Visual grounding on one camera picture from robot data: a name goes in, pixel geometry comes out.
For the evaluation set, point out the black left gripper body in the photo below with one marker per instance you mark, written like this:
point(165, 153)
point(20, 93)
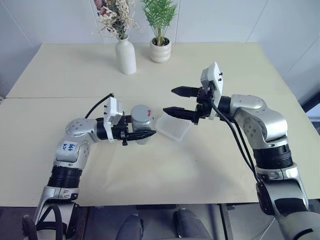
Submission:
point(119, 132)

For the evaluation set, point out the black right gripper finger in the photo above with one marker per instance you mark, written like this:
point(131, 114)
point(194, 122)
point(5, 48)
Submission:
point(181, 113)
point(186, 91)

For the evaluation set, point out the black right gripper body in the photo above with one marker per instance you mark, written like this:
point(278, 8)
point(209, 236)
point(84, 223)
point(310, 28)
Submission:
point(204, 107)

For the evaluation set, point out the clear glass jar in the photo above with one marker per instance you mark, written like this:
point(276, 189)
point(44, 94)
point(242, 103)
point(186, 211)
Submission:
point(143, 126)

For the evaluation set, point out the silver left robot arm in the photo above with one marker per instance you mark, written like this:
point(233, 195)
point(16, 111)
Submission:
point(82, 127)

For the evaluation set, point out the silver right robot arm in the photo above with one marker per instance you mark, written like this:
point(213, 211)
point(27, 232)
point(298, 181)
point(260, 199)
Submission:
point(270, 130)

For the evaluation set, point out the grey jar lid red mark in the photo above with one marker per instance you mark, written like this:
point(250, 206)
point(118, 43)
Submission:
point(140, 113)

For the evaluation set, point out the clear plastic box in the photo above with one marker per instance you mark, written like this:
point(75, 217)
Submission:
point(175, 128)

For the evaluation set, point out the white ribbed plant pot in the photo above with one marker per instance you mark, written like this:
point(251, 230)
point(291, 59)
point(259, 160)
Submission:
point(160, 51)

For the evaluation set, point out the white label blue handwriting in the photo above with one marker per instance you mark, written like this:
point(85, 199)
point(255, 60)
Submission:
point(68, 148)

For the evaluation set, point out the white ceramic bottle vase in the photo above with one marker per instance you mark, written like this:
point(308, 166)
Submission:
point(126, 56)

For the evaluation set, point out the green artificial fern plant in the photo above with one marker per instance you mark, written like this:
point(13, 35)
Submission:
point(158, 15)

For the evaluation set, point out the dark rounded shape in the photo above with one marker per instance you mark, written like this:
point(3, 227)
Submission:
point(188, 225)
point(131, 227)

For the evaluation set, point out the dried beige flower bunch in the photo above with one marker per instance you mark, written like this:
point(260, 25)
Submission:
point(117, 18)

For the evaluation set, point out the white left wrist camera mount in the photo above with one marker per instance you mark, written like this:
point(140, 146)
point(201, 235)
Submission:
point(113, 110)

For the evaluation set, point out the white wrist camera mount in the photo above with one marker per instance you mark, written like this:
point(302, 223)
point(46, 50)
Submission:
point(215, 75)
point(113, 110)

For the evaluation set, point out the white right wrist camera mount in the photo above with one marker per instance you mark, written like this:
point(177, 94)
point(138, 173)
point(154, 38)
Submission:
point(215, 75)

